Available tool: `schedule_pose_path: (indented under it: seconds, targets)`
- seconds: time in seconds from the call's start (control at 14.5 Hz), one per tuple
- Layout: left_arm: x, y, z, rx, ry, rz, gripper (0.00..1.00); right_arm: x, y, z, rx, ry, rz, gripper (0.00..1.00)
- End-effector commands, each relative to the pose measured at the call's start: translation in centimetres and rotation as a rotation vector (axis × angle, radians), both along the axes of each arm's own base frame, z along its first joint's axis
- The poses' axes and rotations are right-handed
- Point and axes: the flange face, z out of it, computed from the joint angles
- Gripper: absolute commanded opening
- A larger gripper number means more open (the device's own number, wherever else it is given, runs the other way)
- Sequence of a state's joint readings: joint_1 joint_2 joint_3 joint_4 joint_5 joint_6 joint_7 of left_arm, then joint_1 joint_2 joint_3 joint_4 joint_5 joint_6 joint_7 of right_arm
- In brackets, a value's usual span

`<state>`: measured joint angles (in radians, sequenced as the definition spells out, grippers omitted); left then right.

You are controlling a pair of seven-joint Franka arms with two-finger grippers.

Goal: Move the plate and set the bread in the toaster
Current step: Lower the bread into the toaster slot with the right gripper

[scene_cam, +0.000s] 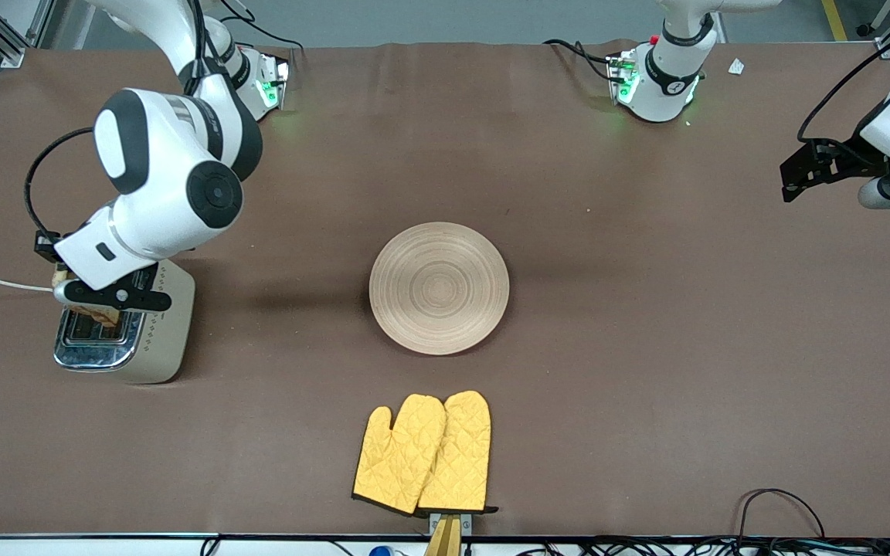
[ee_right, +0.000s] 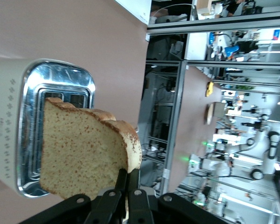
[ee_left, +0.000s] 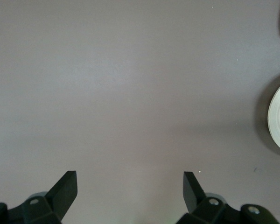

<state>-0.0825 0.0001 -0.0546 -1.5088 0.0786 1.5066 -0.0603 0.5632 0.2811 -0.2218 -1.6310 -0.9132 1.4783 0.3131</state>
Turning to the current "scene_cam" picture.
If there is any round wooden plate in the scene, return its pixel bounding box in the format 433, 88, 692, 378
369, 222, 511, 356

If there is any cream and chrome toaster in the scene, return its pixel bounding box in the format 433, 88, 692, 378
53, 259, 196, 385

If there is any brown table cover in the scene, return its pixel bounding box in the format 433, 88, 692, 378
0, 40, 890, 538

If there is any yellow quilted oven mitt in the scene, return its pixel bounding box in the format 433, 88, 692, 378
352, 394, 447, 516
417, 390, 498, 515

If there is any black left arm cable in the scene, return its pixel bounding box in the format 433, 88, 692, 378
797, 14, 890, 144

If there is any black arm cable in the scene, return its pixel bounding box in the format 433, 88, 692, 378
797, 14, 890, 144
24, 127, 97, 265

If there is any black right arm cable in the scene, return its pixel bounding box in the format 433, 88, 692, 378
24, 127, 97, 265

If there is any black base cable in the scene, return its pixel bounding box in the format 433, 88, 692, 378
543, 39, 617, 83
213, 0, 307, 55

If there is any black looped cable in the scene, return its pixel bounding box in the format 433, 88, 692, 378
737, 488, 826, 541

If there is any black cable bundle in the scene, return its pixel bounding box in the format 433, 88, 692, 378
515, 536, 890, 556

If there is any wooden clamp with metal bracket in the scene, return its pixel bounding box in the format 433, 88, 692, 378
423, 512, 474, 556

